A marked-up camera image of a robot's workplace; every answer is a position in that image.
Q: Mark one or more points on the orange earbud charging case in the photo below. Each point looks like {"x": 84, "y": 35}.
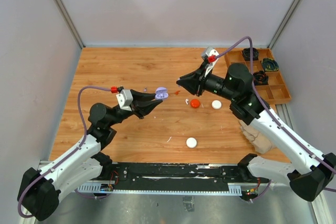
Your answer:
{"x": 195, "y": 103}

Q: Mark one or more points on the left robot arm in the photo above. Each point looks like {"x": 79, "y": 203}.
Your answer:
{"x": 42, "y": 190}

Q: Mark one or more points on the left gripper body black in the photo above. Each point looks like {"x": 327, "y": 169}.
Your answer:
{"x": 135, "y": 110}

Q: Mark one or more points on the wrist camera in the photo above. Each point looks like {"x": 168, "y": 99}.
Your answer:
{"x": 209, "y": 56}
{"x": 124, "y": 98}

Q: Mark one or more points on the purple earbud charging case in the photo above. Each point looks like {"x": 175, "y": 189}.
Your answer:
{"x": 161, "y": 93}

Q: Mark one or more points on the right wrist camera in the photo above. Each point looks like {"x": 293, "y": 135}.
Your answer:
{"x": 209, "y": 56}

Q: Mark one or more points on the beige cloth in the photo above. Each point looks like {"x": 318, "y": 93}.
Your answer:
{"x": 260, "y": 143}

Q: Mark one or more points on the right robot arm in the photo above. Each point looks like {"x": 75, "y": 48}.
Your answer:
{"x": 309, "y": 170}

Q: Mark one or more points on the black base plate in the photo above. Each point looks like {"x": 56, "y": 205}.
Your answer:
{"x": 173, "y": 177}

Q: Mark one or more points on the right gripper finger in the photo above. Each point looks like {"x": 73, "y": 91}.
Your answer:
{"x": 192, "y": 75}
{"x": 191, "y": 86}

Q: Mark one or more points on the dark green rolled sock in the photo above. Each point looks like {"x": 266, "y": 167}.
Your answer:
{"x": 269, "y": 65}

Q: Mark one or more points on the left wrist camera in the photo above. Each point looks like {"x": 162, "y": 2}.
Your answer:
{"x": 124, "y": 98}

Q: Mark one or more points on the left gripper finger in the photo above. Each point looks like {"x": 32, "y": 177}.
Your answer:
{"x": 146, "y": 107}
{"x": 142, "y": 96}

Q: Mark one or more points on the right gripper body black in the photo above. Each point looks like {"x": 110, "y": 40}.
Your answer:
{"x": 206, "y": 83}

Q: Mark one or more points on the black orange rolled sock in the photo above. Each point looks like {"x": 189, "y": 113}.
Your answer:
{"x": 260, "y": 78}

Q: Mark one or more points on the white earbud charging case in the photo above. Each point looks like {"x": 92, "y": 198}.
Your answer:
{"x": 191, "y": 142}

